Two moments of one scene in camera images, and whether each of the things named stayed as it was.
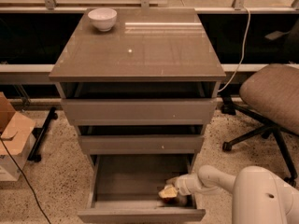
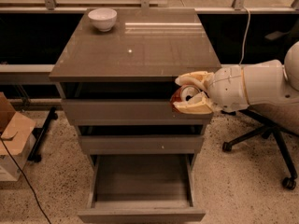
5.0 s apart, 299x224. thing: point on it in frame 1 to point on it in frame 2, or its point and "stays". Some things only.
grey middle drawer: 143,145 stays
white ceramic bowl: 103,18 stays
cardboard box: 15,132 stays
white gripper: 183,185 to 226,87
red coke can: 179,201 to 183,94
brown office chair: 272,90 stays
